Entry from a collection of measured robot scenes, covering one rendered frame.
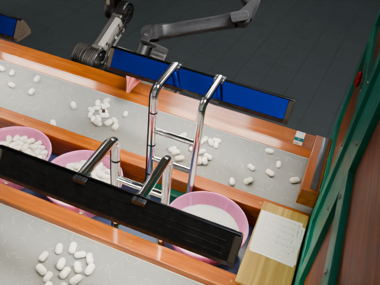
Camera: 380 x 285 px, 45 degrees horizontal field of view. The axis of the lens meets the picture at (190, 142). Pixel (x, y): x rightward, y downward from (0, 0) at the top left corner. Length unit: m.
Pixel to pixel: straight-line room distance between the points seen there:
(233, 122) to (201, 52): 2.03
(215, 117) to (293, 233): 0.61
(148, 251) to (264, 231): 0.36
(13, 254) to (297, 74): 2.84
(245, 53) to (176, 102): 2.07
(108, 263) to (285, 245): 0.53
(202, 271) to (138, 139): 0.63
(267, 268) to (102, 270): 0.47
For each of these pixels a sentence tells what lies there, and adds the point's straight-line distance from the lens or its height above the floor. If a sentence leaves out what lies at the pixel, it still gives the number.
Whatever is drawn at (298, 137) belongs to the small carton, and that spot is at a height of 0.78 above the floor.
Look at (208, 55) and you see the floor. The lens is 3.82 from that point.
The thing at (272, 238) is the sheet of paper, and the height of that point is 0.78.
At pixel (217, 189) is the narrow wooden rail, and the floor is 0.76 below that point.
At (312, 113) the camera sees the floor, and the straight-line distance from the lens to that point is 3.40.
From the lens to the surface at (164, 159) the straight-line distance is 1.13.
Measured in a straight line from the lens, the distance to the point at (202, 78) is 1.47.
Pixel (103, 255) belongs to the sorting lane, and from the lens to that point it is 1.41.
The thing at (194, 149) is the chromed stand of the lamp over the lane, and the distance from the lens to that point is 1.43.
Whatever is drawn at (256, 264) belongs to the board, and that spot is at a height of 0.78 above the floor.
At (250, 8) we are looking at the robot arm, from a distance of 1.90.
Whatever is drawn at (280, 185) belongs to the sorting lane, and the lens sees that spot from 1.68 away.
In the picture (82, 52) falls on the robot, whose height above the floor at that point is 0.78.
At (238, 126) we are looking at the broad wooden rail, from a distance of 1.85.
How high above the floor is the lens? 1.89
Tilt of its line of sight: 40 degrees down
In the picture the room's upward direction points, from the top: 7 degrees clockwise
